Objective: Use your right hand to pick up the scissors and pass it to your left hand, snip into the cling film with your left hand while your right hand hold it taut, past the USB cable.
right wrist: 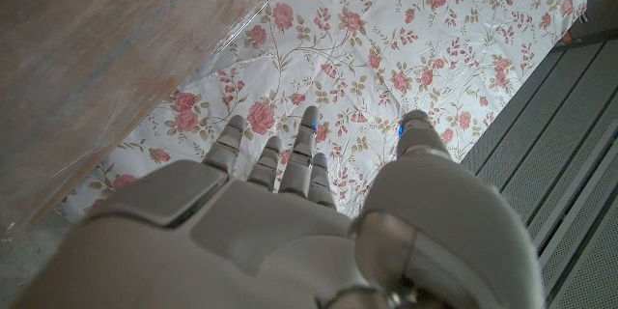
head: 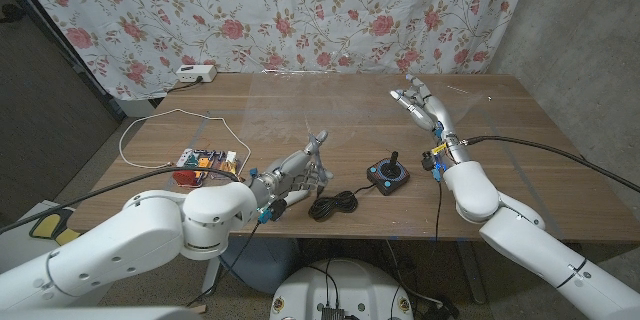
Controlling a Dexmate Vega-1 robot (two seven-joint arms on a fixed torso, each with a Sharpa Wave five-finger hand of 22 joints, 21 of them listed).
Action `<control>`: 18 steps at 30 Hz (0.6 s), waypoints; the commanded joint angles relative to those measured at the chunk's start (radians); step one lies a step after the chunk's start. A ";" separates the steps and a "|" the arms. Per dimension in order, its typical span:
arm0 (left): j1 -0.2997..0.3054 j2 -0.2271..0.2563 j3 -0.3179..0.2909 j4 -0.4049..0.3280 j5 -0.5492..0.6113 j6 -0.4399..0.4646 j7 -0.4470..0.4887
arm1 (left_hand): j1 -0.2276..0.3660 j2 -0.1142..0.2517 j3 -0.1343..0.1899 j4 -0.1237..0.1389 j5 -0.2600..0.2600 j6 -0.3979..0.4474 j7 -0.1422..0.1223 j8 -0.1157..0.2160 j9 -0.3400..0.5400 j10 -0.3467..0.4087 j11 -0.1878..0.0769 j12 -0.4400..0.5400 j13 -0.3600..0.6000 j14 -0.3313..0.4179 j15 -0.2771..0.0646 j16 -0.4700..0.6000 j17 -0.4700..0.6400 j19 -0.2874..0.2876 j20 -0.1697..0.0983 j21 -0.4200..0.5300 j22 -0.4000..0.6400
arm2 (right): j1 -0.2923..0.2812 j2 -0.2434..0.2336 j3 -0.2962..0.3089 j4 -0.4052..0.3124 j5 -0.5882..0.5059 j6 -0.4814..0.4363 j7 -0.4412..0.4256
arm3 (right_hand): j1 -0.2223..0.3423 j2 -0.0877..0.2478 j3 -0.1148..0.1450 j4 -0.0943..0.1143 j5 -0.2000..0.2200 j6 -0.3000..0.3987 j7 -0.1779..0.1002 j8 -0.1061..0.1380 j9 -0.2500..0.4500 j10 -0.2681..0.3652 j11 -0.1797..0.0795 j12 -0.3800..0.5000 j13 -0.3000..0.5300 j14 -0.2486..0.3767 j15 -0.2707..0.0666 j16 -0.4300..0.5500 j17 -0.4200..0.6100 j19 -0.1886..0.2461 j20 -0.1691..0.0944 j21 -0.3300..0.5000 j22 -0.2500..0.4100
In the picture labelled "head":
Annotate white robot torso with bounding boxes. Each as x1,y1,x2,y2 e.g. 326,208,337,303
269,258,415,320

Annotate white floor platform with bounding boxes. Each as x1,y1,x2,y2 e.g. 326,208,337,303
0,199,84,271

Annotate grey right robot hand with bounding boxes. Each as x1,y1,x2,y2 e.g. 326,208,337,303
389,73,472,167

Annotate colourful electronic circuit kit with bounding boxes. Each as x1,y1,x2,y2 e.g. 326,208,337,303
172,147,241,189

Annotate thin white cable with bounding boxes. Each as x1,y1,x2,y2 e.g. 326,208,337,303
118,107,254,176

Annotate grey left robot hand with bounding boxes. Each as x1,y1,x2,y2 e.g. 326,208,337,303
247,128,335,210

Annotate thin black left wrist cable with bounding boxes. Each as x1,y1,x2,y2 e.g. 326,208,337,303
187,219,262,307

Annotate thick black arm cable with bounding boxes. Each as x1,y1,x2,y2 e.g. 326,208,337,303
0,166,241,235
459,134,640,195

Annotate black floor adapter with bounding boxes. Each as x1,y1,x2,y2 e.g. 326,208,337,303
424,299,461,320

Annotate grey finned box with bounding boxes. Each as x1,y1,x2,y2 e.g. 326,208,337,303
319,304,347,320

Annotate black coiled USB cable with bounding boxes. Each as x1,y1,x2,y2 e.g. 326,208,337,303
307,183,377,222

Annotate black frame bar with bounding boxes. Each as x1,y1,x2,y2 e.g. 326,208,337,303
0,0,126,122

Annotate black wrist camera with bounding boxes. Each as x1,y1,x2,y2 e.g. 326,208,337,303
421,151,447,182
257,197,289,225

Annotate floral backdrop cloth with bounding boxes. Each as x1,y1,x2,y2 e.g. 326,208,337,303
7,0,536,101

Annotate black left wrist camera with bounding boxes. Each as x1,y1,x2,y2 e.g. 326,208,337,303
257,197,289,225

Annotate grey table leg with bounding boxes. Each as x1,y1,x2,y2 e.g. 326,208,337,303
454,240,487,305

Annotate white table leg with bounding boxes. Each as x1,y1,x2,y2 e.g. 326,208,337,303
202,254,221,296

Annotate white floor cable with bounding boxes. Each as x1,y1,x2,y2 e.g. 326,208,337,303
387,239,444,307

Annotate black joystick controller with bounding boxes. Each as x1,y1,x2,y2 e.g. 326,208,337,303
366,150,412,197

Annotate white power strip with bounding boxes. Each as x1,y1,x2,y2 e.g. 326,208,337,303
175,64,218,84

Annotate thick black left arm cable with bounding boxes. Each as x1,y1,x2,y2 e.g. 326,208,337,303
0,166,241,235

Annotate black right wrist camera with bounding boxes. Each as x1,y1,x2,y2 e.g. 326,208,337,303
421,151,447,182

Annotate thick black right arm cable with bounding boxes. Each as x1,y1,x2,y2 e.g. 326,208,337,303
459,134,640,195

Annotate black power strip cord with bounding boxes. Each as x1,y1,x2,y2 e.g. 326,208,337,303
167,75,205,94

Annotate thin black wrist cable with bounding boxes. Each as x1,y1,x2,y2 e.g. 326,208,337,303
187,219,262,307
433,179,444,241

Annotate transparent cling film sheet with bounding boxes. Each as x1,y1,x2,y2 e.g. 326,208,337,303
239,70,485,151

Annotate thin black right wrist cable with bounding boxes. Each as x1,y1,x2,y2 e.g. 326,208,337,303
433,179,444,241

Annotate grey orange handled scissors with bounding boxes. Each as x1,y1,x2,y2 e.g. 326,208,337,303
303,113,335,200

